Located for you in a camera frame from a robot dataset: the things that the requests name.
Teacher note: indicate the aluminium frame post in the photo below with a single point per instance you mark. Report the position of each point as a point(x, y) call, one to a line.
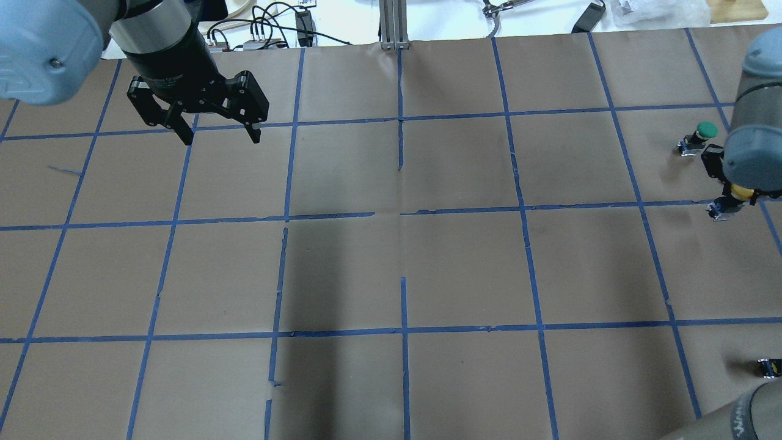
point(393, 33)

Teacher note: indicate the wooden cutting board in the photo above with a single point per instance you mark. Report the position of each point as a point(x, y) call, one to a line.
point(737, 11)

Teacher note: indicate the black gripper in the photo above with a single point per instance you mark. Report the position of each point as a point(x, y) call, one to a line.
point(177, 68)
point(712, 164)

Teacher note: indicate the green push button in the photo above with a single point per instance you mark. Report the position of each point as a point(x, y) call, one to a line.
point(695, 143)

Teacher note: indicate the red push button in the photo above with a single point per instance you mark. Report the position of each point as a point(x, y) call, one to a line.
point(769, 368)

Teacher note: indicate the black power adapter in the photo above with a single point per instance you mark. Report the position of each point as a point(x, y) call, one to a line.
point(589, 18)

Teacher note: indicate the clear plastic bag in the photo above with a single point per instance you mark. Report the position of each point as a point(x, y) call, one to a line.
point(660, 14)

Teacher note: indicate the yellow push button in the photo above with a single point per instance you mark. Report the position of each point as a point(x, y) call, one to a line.
point(731, 201)

